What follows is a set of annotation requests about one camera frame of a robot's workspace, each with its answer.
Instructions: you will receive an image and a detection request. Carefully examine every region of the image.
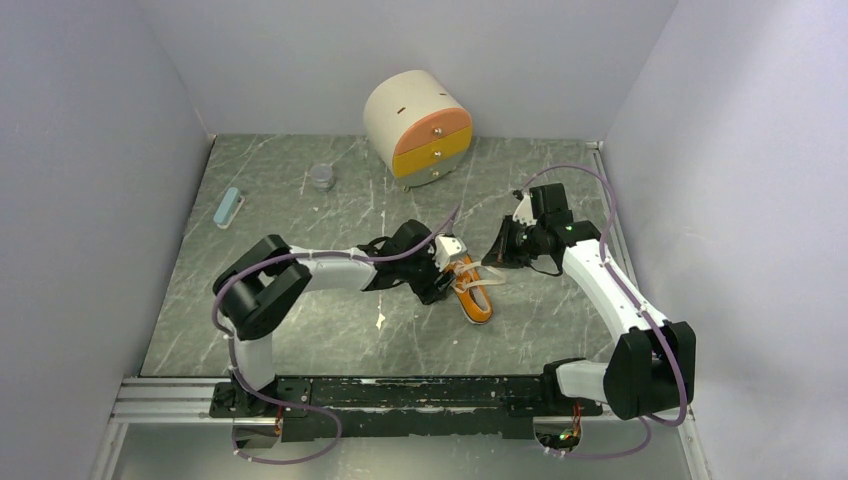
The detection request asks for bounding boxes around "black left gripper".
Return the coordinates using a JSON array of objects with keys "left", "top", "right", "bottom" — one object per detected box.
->
[{"left": 398, "top": 239, "right": 455, "bottom": 304}]

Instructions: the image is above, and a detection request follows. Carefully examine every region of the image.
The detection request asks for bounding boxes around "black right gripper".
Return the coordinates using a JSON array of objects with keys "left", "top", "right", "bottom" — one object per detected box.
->
[{"left": 482, "top": 214, "right": 545, "bottom": 268}]

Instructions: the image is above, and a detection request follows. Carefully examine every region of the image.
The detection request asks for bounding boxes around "orange canvas sneaker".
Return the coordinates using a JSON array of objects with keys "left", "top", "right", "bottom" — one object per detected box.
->
[{"left": 454, "top": 255, "right": 493, "bottom": 325}]

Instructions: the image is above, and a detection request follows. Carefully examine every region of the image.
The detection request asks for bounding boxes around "white shoelace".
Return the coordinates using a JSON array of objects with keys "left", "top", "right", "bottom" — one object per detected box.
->
[{"left": 449, "top": 259, "right": 507, "bottom": 294}]

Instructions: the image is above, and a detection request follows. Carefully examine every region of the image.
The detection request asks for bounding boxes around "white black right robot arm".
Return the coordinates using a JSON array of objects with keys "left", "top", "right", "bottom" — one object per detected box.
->
[{"left": 483, "top": 184, "right": 696, "bottom": 420}]

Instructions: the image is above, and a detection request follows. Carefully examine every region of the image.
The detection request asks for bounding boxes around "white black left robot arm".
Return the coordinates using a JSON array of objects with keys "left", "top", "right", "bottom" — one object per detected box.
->
[{"left": 212, "top": 220, "right": 467, "bottom": 416}]

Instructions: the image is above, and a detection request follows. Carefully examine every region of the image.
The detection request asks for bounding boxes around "round cream drawer cabinet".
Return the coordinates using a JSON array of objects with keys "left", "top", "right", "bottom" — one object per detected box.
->
[{"left": 363, "top": 70, "right": 473, "bottom": 190}]

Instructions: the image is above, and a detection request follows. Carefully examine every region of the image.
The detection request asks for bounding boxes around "small clear round jar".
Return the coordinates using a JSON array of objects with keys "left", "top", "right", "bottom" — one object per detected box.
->
[{"left": 309, "top": 164, "right": 335, "bottom": 192}]

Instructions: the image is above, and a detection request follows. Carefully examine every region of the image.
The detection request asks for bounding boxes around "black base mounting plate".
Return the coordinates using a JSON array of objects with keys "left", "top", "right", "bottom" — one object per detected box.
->
[{"left": 209, "top": 374, "right": 602, "bottom": 442}]

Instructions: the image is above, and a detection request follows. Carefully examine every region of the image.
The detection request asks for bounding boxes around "light blue eraser block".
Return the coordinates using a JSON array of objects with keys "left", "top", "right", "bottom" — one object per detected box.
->
[{"left": 213, "top": 187, "right": 245, "bottom": 230}]

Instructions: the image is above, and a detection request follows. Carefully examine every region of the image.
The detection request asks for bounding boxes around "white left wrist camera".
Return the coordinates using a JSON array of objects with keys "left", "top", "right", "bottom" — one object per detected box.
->
[{"left": 433, "top": 235, "right": 467, "bottom": 271}]

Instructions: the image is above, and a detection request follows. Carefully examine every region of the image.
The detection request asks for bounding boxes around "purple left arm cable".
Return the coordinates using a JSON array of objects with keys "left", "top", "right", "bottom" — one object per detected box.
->
[{"left": 211, "top": 203, "right": 344, "bottom": 465}]

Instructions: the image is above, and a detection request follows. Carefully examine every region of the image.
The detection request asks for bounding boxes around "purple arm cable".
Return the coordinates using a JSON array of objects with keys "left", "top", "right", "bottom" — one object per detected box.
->
[
  {"left": 513, "top": 164, "right": 689, "bottom": 460},
  {"left": 211, "top": 203, "right": 344, "bottom": 465}
]

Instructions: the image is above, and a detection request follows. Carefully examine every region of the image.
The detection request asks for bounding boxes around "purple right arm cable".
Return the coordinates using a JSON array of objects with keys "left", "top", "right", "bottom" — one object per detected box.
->
[{"left": 513, "top": 164, "right": 689, "bottom": 460}]

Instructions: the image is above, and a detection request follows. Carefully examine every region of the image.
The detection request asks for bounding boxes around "aluminium rail frame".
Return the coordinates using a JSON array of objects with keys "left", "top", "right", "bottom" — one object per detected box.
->
[{"left": 89, "top": 140, "right": 713, "bottom": 480}]

